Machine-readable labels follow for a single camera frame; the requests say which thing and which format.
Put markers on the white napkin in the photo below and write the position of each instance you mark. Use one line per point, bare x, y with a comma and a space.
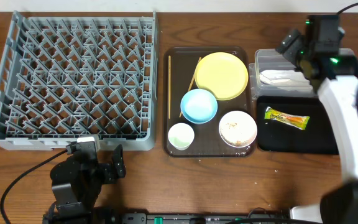
282, 77

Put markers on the wooden chopstick under bowl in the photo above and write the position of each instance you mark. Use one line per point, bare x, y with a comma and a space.
192, 82

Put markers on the clear plastic waste bin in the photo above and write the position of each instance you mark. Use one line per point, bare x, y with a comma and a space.
269, 59

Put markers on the dark brown serving tray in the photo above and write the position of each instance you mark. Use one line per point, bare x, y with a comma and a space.
207, 142

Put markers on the light blue bowl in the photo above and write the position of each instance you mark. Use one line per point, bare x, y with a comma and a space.
198, 106

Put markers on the white bowl with food residue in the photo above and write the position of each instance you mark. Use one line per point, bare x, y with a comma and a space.
237, 129

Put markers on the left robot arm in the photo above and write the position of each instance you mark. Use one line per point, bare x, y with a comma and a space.
77, 182

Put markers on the black waste tray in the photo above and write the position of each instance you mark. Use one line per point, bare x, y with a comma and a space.
316, 138

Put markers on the small white cup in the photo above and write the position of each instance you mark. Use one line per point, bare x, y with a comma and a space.
180, 136

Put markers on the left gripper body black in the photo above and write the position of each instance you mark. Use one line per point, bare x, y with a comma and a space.
109, 176

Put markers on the grey dishwasher rack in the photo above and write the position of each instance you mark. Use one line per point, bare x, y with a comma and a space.
62, 78

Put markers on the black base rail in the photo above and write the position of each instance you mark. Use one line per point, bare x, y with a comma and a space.
143, 217

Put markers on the long wooden chopstick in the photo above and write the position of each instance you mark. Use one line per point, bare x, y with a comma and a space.
169, 84

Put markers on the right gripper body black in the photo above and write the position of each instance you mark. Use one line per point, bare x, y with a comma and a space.
303, 56

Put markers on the yellow plate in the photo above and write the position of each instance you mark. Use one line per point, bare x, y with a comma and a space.
223, 74

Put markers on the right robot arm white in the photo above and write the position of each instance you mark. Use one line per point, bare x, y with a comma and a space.
334, 78

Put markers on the green orange snack wrapper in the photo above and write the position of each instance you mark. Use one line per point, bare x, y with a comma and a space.
299, 122

